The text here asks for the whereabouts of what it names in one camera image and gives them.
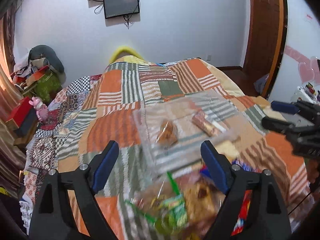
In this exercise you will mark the patchwork quilt bedspread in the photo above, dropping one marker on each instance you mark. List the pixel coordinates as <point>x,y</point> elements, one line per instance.
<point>94,110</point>

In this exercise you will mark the clear green-edged snack bag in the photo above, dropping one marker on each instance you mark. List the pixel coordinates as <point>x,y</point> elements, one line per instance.
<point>162,205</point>

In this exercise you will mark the nut brittle square packet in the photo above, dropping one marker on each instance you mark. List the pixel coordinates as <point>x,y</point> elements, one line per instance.
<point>202,201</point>

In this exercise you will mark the red gift box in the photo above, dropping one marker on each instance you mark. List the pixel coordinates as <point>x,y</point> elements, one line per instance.
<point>18,114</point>

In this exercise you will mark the dark blue box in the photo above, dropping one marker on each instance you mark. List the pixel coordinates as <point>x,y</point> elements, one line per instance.
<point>28,123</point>

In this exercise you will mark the white wardrobe sliding door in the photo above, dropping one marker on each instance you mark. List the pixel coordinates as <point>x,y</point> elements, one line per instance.
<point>299,65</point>

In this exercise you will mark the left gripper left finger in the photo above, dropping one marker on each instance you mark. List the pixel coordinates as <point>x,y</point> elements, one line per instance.
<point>52,216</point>

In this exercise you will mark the yellow sponge cake block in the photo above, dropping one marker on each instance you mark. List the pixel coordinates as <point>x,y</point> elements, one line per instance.
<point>227,149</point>

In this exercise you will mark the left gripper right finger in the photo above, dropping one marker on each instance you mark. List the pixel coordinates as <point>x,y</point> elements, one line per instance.
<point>267,214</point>

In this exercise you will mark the brown wafer biscuit packet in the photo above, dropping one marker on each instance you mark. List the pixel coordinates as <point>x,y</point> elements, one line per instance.
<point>199,120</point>

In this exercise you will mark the blue biscuit snack bag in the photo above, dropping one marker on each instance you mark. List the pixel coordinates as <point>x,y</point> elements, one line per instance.
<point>205,172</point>

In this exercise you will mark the small black wall monitor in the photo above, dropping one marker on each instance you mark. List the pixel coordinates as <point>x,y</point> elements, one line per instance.
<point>116,8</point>

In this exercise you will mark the pink striped window curtain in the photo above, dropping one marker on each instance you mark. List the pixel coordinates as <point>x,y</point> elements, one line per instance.
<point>12,158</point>

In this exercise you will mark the brown wooden door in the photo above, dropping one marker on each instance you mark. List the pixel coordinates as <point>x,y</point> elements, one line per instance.
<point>266,41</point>

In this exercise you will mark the clear plastic storage bin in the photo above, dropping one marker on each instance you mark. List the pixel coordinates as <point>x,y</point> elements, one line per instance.
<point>220,112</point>

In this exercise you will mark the red chip snack bag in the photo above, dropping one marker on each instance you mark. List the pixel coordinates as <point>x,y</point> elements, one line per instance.
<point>243,214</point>

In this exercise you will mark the pink plush toy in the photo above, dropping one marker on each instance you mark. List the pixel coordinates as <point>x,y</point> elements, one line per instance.
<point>40,108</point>

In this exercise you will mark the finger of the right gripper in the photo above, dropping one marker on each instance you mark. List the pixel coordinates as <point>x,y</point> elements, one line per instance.
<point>276,125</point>
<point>283,107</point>

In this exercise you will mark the orange pastry packet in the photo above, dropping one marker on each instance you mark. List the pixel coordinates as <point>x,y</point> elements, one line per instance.
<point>168,134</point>

